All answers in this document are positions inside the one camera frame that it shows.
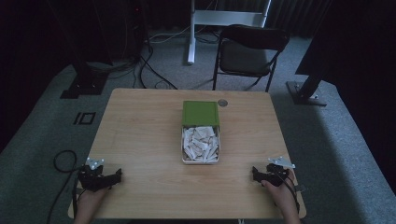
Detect black floor cables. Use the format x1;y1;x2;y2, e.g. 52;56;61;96
132;36;179;91

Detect dark computer tower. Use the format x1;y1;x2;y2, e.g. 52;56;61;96
116;0;148;60

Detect pile of white packets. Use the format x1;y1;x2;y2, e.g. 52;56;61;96
183;125;219;162

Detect person's left hand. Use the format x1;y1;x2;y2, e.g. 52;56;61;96
74;186;110;222

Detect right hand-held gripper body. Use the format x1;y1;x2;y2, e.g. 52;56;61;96
259;156;296;188

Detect white box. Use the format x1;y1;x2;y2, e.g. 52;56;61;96
180;124;221;165

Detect green box lid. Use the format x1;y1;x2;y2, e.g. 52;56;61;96
181;100;220;128

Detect person's right hand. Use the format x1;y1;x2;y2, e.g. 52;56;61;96
261;168;297;217

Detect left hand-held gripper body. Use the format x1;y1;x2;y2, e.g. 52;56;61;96
77;157;117;192

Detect white metal desk frame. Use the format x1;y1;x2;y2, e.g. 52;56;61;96
186;0;273;65

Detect black stand with base plate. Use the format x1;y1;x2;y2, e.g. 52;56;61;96
60;46;110;100

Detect white floor cable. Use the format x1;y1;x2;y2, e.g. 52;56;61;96
148;24;191;45

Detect black folding chair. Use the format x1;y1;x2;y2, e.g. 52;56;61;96
212;24;291;93

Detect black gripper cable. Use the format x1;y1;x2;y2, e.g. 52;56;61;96
46;149;87;224
275;172;302;216

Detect black slanted stand with base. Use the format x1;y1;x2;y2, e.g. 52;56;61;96
286;62;329;107

